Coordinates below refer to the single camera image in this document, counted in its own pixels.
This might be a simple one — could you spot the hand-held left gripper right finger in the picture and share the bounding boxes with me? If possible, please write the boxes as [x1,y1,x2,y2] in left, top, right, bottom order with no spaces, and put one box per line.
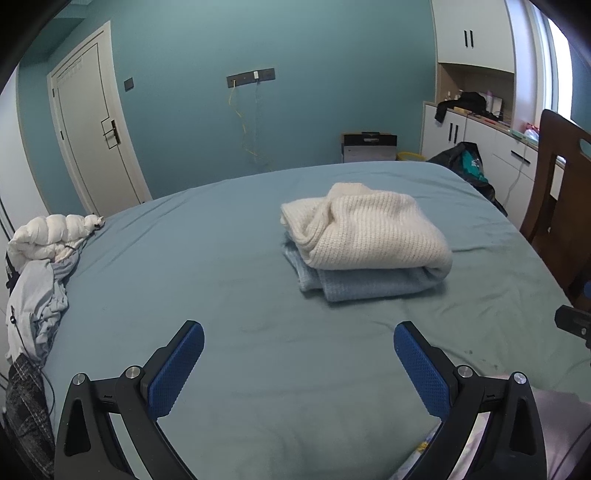
[394,320,548,480]

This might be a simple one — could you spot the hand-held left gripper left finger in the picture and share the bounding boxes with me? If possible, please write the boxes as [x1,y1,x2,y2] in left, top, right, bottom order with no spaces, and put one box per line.
[54,319,205,480]

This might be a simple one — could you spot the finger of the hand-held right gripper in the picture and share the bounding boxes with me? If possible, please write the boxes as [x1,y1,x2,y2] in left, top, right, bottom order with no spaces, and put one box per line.
[556,305,591,352]

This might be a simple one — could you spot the cream and blue knit sweater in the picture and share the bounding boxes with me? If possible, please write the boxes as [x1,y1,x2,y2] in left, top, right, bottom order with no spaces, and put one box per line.
[280,182,453,303]

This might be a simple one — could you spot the bed with blue sheet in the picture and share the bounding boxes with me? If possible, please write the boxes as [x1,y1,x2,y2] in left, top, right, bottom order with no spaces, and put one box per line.
[0,161,591,480]

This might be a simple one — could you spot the brown wooden chair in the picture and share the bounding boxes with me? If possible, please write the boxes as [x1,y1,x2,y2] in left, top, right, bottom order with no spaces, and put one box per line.
[519,109,591,310]

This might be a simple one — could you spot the light blue shirt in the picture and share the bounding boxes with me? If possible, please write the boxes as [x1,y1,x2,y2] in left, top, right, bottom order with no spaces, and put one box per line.
[6,251,81,365]

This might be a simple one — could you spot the dark plaid cloth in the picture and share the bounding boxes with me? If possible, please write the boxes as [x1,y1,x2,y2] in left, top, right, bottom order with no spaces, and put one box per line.
[4,355,56,478]

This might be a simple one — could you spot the white drawer cabinet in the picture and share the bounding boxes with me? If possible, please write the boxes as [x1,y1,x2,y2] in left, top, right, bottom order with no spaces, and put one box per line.
[420,100,566,232]

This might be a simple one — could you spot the white puffy jacket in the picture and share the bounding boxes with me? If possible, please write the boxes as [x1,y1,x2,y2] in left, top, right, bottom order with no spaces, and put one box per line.
[7,213,106,273]

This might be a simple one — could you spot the dark bag with teal cloth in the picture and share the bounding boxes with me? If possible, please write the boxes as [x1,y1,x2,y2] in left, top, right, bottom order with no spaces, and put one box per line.
[427,141,509,217]

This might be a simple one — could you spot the black cardboard box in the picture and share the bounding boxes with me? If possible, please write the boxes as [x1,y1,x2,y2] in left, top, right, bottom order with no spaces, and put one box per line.
[341,132,398,163]

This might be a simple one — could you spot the black cloth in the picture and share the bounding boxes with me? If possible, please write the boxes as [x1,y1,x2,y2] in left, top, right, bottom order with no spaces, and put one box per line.
[435,91,502,123]

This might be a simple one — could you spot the white door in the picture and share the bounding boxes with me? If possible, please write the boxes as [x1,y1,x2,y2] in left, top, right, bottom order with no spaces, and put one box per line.
[46,21,153,217]

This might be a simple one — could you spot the window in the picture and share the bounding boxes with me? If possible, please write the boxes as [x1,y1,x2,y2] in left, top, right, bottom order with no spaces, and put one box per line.
[531,0,574,125]

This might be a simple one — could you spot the yellow cable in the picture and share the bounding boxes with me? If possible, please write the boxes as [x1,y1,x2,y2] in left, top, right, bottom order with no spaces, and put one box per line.
[228,80,259,160]

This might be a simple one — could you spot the grey charger cable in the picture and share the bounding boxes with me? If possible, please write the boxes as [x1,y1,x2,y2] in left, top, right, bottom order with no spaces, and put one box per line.
[252,78,274,172]

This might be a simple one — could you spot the grey wall socket panel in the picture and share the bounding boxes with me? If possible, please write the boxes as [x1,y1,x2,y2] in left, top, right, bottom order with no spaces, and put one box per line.
[226,68,277,88]

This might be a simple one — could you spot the white tall wall cabinet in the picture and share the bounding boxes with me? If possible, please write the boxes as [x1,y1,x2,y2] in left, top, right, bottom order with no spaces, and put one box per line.
[431,0,515,75]

